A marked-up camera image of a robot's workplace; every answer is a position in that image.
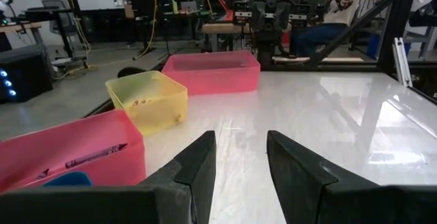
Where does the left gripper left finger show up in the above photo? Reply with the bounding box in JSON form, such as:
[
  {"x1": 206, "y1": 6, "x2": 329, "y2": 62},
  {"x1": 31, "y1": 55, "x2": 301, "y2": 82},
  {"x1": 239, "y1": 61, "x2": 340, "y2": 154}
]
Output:
[{"x1": 136, "y1": 130, "x2": 217, "y2": 224}]

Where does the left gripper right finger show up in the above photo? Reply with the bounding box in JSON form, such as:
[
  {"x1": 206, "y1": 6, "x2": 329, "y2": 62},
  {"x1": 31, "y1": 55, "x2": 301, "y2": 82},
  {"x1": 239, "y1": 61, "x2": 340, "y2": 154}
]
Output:
[{"x1": 267, "y1": 130, "x2": 339, "y2": 224}]

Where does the wooden workbench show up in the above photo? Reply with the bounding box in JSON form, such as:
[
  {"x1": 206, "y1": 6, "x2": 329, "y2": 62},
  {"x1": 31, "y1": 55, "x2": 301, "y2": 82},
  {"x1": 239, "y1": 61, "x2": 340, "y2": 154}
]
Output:
[{"x1": 200, "y1": 22, "x2": 254, "y2": 53}]

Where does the red desk lamp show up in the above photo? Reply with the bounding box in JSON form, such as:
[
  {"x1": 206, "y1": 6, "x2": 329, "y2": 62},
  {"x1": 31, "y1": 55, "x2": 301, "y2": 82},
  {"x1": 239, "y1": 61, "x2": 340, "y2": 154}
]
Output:
[{"x1": 211, "y1": 0, "x2": 235, "y2": 23}]

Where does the person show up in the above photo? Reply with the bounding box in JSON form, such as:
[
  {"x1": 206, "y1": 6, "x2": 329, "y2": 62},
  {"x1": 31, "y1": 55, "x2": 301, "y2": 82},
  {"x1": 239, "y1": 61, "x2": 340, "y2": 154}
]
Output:
[
  {"x1": 289, "y1": 0, "x2": 367, "y2": 58},
  {"x1": 408, "y1": 0, "x2": 437, "y2": 29}
]

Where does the large pink plastic bin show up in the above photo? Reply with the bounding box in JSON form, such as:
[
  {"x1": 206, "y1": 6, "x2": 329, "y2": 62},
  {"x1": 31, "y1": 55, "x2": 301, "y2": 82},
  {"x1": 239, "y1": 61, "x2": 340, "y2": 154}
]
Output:
[{"x1": 161, "y1": 50, "x2": 262, "y2": 96}]

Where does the yellow plastic bin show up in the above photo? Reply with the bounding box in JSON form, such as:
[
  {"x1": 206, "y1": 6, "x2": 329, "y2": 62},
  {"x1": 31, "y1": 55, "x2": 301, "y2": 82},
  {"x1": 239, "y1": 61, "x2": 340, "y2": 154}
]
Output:
[{"x1": 104, "y1": 70, "x2": 189, "y2": 137}]

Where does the blue storage box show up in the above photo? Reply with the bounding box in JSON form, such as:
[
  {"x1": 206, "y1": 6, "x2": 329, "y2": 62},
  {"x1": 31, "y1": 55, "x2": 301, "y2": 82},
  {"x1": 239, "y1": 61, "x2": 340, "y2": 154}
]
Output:
[{"x1": 366, "y1": 33, "x2": 413, "y2": 59}]

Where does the blue plastic bin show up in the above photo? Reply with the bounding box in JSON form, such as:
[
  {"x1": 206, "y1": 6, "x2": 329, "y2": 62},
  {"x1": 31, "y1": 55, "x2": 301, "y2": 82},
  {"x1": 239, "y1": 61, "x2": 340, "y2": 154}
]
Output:
[{"x1": 42, "y1": 171, "x2": 94, "y2": 187}]

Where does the black table clamp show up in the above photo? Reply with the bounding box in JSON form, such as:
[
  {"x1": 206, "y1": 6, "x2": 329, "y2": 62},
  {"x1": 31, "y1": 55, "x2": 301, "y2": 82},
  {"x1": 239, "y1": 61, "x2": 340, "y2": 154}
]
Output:
[{"x1": 117, "y1": 66, "x2": 147, "y2": 79}]

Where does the small red plastic bin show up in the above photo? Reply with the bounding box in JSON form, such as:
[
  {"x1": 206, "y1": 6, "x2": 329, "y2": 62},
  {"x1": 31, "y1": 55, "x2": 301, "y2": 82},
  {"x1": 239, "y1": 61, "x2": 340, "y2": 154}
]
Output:
[{"x1": 0, "y1": 109, "x2": 147, "y2": 193}]

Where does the computer tower with blue lights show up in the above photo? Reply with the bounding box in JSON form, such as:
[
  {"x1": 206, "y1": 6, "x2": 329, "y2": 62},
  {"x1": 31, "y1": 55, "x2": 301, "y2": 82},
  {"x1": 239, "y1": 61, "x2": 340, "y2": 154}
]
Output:
[{"x1": 0, "y1": 44, "x2": 54, "y2": 104}]

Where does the wooden top table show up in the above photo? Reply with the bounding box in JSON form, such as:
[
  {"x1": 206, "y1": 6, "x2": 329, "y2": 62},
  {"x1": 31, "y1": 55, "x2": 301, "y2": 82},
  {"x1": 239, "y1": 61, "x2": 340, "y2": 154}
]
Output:
[{"x1": 0, "y1": 21, "x2": 44, "y2": 46}]

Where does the silver aluminium rail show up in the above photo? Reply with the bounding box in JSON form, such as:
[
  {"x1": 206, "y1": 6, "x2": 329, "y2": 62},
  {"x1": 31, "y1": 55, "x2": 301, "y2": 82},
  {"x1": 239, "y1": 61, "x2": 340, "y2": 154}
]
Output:
[{"x1": 391, "y1": 36, "x2": 414, "y2": 89}]

